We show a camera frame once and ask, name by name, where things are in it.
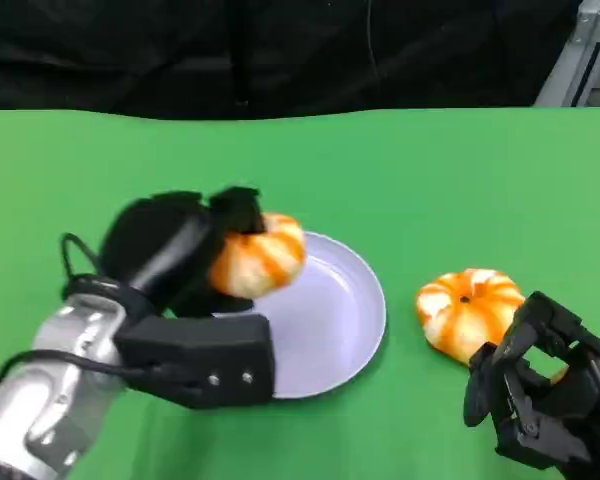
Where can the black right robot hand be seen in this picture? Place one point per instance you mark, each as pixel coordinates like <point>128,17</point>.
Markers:
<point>560,415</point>

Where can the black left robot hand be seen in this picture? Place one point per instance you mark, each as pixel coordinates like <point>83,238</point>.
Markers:
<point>150,240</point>

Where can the orange white toy bread roll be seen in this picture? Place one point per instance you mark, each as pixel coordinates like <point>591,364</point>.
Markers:
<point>460,320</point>
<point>260,260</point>

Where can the black backdrop curtain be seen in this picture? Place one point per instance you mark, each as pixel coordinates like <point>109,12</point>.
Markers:
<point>180,55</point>

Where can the lilac plate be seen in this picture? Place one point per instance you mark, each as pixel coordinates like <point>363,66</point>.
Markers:
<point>330,320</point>

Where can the green table cloth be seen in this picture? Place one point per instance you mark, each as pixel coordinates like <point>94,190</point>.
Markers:
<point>430,190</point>

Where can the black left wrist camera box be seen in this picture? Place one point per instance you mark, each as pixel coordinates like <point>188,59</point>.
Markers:
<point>205,360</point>

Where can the aluminium frame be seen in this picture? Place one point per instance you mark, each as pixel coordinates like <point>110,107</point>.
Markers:
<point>580,60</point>

